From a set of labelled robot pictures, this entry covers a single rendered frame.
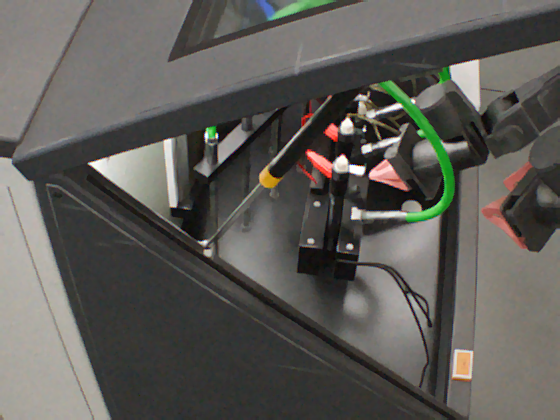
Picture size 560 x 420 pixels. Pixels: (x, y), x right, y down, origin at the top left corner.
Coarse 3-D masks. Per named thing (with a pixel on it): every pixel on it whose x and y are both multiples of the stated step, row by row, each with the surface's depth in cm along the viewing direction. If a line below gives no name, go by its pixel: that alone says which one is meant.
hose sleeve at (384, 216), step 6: (372, 210) 121; (384, 210) 119; (390, 210) 118; (396, 210) 117; (402, 210) 117; (366, 216) 120; (372, 216) 120; (378, 216) 119; (384, 216) 118; (390, 216) 117; (396, 216) 117; (402, 216) 116; (366, 222) 121; (372, 222) 120; (378, 222) 119; (384, 222) 119; (390, 222) 118; (396, 222) 117; (402, 222) 116; (408, 222) 116
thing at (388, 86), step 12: (384, 84) 100; (396, 96) 101; (408, 108) 101; (420, 120) 101; (432, 132) 102; (432, 144) 103; (444, 156) 103; (444, 168) 105; (444, 180) 106; (444, 192) 108; (444, 204) 109; (408, 216) 115; (420, 216) 114; (432, 216) 112
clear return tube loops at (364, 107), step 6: (414, 84) 149; (384, 90) 142; (414, 90) 150; (414, 96) 151; (360, 102) 156; (366, 102) 153; (360, 108) 156; (366, 108) 154; (372, 108) 156; (378, 108) 154; (348, 114) 135; (354, 114) 136; (360, 114) 137; (402, 114) 155; (372, 120) 137; (390, 120) 154; (384, 126) 138; (396, 126) 153; (378, 132) 150; (396, 132) 138; (378, 138) 149
